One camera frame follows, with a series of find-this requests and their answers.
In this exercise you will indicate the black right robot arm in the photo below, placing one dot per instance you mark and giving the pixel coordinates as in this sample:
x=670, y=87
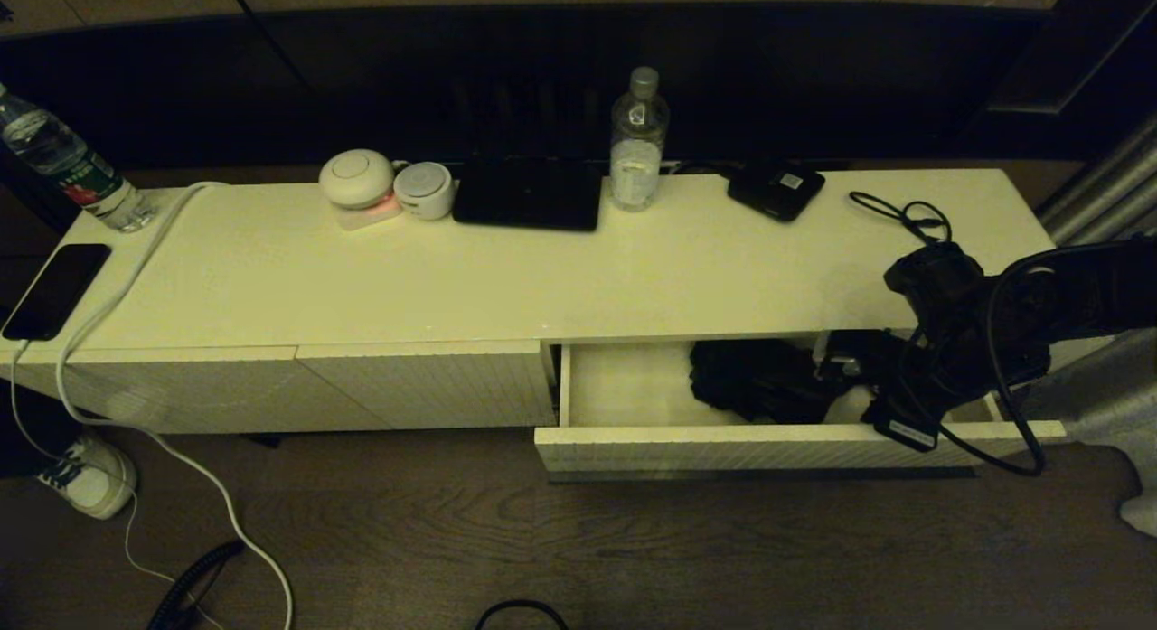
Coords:
x=940, y=277

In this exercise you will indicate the small black box with label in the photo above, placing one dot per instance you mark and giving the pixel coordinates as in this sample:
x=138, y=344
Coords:
x=775, y=193

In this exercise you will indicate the white sneaker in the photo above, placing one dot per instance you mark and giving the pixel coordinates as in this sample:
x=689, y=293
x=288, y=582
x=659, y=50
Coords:
x=95, y=481

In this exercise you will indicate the black smartphone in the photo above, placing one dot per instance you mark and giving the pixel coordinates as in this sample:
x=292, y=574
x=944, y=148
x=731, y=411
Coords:
x=56, y=291

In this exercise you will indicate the small white round speaker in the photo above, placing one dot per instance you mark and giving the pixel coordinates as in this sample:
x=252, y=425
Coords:
x=423, y=193

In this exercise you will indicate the white low cabinet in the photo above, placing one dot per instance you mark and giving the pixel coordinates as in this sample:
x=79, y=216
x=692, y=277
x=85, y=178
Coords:
x=452, y=277

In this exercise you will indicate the water bottle with green-red label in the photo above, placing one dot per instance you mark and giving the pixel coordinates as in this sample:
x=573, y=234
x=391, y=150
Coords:
x=63, y=164

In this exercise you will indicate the white base with pink light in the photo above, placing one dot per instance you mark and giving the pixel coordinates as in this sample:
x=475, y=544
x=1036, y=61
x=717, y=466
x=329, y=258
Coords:
x=364, y=219

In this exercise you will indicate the black flat rectangular device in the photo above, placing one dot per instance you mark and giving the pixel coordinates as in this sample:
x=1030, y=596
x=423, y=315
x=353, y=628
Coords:
x=529, y=201

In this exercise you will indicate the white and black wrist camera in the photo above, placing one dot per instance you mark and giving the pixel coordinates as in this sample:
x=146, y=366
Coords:
x=841, y=363

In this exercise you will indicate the large white dome device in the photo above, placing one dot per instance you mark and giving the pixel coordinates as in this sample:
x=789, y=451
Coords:
x=355, y=178

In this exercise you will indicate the clear water bottle grey cap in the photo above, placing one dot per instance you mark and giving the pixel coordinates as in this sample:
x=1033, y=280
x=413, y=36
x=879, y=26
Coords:
x=637, y=160

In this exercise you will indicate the white ribbed cabinet door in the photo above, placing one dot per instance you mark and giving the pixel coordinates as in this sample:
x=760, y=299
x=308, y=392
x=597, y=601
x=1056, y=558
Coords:
x=434, y=386
x=226, y=386

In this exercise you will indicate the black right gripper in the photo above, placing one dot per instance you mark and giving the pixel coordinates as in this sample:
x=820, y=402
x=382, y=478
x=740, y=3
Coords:
x=908, y=413

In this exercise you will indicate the black cloth garment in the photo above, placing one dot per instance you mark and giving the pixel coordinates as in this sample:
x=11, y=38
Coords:
x=759, y=381

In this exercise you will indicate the dark trouser leg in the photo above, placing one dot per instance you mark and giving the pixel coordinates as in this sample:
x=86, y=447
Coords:
x=32, y=427

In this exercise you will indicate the white ribbed drawer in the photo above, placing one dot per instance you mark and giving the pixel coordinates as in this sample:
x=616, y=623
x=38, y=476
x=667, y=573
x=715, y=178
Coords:
x=723, y=449

